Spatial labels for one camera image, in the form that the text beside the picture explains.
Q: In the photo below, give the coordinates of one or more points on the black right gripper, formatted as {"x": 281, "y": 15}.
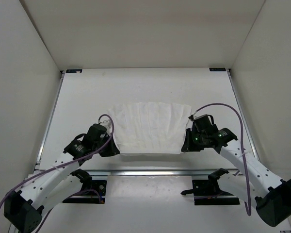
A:
{"x": 188, "y": 145}

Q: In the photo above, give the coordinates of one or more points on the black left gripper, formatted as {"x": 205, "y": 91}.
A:
{"x": 112, "y": 149}

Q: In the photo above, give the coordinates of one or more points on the white pleated skirt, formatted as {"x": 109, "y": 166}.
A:
{"x": 150, "y": 127}

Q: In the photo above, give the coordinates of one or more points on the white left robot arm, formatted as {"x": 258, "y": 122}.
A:
{"x": 25, "y": 206}

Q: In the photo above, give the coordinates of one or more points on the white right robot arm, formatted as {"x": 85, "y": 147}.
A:
{"x": 266, "y": 192}

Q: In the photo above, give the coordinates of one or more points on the right blue corner label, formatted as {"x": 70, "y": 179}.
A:
{"x": 217, "y": 69}

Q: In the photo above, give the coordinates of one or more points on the blue corner label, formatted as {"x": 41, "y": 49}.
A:
{"x": 217, "y": 69}
{"x": 74, "y": 71}

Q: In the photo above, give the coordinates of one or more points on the left blue corner label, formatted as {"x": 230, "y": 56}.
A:
{"x": 74, "y": 71}

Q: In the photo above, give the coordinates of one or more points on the aluminium table edge rail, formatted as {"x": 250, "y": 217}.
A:
{"x": 151, "y": 173}

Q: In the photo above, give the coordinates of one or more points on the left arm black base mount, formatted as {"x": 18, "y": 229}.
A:
{"x": 93, "y": 192}

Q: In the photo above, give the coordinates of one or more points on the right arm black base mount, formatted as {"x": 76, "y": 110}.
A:
{"x": 208, "y": 193}

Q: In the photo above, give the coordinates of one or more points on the left side aluminium rail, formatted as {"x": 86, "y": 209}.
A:
{"x": 45, "y": 135}

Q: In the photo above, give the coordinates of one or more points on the right side aluminium rail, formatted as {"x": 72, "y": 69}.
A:
{"x": 248, "y": 133}

